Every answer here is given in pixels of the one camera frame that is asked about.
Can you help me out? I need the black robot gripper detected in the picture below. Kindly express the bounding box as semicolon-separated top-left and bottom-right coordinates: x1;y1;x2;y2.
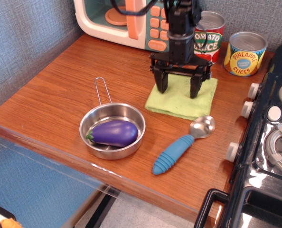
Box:
150;0;212;98

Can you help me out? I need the black toy stove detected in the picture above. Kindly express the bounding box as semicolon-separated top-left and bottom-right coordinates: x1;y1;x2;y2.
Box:
195;44;282;228

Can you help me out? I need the pineapple slices can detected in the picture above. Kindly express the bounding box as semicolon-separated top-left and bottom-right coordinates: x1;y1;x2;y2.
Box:
224;31;268;77

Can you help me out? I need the small steel pan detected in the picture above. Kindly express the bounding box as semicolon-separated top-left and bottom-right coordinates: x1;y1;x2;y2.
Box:
79;77;147;161

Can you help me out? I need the blue handled metal spoon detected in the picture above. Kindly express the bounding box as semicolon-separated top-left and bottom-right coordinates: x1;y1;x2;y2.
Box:
152;115;216;175

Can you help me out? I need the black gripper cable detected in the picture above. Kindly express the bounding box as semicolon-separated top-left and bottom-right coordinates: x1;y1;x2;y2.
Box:
110;0;159;17

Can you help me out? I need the tomato sauce can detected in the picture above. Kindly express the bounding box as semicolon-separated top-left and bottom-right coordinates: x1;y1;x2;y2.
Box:
194;11;226;64

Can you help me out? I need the purple toy eggplant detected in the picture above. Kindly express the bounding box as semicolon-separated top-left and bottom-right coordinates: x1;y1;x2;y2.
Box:
85;120;138;148

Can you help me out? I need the toy microwave oven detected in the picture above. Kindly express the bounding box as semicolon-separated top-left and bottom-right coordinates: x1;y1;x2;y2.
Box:
74;0;169;52

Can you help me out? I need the green rag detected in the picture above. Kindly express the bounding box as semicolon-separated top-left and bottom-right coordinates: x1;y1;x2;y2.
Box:
145;74;218;120

